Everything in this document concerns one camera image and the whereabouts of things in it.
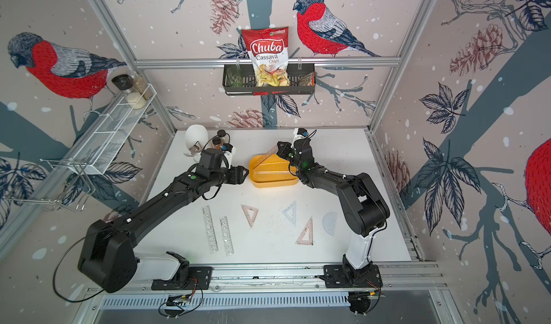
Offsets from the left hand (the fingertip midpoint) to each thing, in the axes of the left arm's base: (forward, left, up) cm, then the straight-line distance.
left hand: (245, 166), depth 84 cm
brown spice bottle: (+20, +18, -9) cm, 28 cm away
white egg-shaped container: (+22, +27, -4) cm, 35 cm away
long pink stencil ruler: (+10, -7, -7) cm, 14 cm away
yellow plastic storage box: (+7, -10, -16) cm, 20 cm away
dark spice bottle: (+25, +16, -8) cm, 31 cm away
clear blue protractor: (-16, -34, -17) cm, 41 cm away
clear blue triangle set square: (-12, -18, -18) cm, 28 cm away
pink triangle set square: (-15, -1, -18) cm, 23 cm away
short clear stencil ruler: (-22, +7, -18) cm, 29 cm away
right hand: (+13, -12, 0) cm, 17 cm away
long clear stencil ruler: (-19, +15, -18) cm, 30 cm away
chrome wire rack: (-17, +49, +16) cm, 54 cm away
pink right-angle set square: (-18, -26, -18) cm, 36 cm away
